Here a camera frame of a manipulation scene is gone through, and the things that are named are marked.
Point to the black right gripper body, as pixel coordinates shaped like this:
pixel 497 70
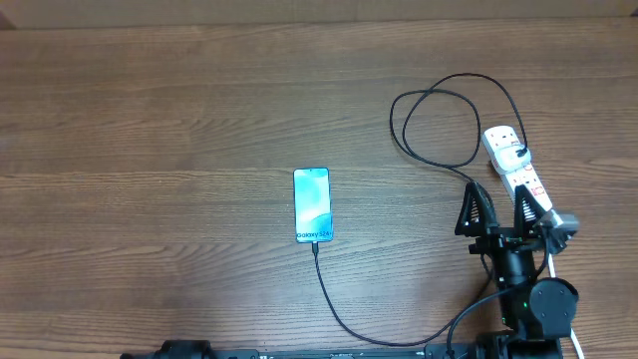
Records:
pixel 495 240

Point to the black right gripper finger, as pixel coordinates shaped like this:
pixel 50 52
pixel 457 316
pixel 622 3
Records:
pixel 527 211
pixel 477 217

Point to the blue Galaxy smartphone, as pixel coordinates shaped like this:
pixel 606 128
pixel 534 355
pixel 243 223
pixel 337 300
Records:
pixel 312 205

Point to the white power strip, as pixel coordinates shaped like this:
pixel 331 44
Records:
pixel 502 136

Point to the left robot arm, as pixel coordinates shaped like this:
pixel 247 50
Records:
pixel 177 349

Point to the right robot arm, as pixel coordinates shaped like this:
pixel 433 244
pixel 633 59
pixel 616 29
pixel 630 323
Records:
pixel 538 311

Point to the white USB charger plug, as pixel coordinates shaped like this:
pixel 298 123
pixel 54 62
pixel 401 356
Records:
pixel 510 159

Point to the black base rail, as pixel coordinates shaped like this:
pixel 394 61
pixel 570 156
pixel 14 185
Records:
pixel 430 351

